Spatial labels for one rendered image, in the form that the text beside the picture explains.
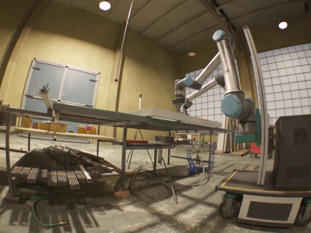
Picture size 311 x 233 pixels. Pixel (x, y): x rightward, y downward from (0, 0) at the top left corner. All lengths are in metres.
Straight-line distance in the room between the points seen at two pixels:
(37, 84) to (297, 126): 8.24
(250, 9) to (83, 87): 11.16
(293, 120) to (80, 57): 8.59
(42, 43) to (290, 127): 9.25
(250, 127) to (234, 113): 0.21
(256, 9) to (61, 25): 12.05
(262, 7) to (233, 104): 9.97
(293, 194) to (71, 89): 7.99
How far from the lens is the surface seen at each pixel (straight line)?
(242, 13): 10.60
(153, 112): 1.16
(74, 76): 7.93
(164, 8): 9.67
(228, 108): 0.93
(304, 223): 1.37
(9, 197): 1.46
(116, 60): 8.69
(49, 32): 9.26
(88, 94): 7.79
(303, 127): 1.13
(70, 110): 0.96
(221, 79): 1.76
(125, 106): 8.57
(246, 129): 1.05
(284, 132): 1.10
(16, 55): 8.38
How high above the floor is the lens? 0.70
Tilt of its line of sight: 8 degrees up
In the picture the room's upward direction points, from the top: 3 degrees clockwise
